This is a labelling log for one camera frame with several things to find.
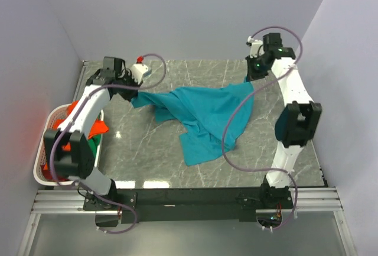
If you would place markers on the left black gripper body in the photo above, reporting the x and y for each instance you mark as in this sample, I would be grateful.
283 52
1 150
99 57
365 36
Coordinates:
128 80

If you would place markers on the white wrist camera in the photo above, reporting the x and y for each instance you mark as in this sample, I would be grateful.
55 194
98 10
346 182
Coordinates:
256 47
140 71

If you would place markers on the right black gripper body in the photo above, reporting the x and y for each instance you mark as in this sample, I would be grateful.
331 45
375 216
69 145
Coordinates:
256 70

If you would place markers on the orange t shirt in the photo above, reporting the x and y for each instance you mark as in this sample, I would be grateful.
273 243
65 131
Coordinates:
55 119

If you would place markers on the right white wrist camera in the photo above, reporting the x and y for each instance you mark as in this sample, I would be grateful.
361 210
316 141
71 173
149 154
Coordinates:
256 47

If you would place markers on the teal t shirt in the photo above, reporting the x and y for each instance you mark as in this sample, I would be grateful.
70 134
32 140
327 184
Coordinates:
213 117

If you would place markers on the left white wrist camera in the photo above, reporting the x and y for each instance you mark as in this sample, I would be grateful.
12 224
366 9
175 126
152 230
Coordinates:
140 71

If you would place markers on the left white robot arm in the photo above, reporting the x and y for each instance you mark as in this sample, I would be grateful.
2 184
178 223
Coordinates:
67 147

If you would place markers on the black base beam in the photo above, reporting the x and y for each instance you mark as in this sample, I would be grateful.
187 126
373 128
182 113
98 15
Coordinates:
198 204

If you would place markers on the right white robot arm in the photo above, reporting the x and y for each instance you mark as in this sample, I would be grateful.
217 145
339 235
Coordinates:
297 122

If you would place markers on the aluminium rail frame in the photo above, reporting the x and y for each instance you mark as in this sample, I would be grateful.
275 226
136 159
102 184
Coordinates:
68 202

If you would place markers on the green t shirt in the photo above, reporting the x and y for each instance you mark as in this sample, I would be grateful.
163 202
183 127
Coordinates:
94 143

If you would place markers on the white laundry basket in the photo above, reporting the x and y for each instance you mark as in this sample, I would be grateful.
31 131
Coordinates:
45 178

